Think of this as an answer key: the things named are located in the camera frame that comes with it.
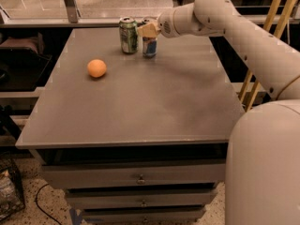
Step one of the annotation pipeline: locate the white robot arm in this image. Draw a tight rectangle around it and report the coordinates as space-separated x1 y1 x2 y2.
138 0 300 225

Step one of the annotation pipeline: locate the dark chair at left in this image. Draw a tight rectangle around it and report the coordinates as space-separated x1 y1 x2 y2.
0 34 53 92

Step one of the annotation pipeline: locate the black floor cable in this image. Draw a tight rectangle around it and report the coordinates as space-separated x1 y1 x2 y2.
35 183 64 225

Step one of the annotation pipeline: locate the orange fruit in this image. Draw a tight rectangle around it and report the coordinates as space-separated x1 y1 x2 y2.
87 59 107 78

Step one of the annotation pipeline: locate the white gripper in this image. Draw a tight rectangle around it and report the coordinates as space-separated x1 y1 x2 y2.
138 9 179 38

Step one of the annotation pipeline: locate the grey drawer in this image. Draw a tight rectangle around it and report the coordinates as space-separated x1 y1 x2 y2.
40 160 225 189
82 206 205 223
66 188 217 209

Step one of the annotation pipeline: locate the black wire basket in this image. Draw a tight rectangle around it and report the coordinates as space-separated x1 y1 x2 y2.
0 153 25 222

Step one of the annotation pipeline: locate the yellow wooden rack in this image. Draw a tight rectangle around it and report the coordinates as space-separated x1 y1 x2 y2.
238 0 298 112

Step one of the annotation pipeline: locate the bottom grey drawer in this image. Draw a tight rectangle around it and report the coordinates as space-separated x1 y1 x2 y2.
82 206 205 223

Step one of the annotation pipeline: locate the blue silver redbull can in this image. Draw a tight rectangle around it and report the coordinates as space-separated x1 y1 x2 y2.
141 16 158 59

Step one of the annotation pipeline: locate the green soda can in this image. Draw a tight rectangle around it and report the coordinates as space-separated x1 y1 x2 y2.
119 17 138 54

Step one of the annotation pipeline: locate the metal window rail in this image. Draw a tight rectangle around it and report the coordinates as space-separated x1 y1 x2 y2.
0 0 300 28

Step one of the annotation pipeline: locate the top grey drawer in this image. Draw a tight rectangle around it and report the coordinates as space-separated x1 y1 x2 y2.
40 160 225 189

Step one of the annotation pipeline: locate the middle grey drawer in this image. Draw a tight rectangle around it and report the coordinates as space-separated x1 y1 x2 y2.
66 188 217 209

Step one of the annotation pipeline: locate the grey drawer cabinet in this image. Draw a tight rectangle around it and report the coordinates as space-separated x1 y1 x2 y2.
15 25 246 225

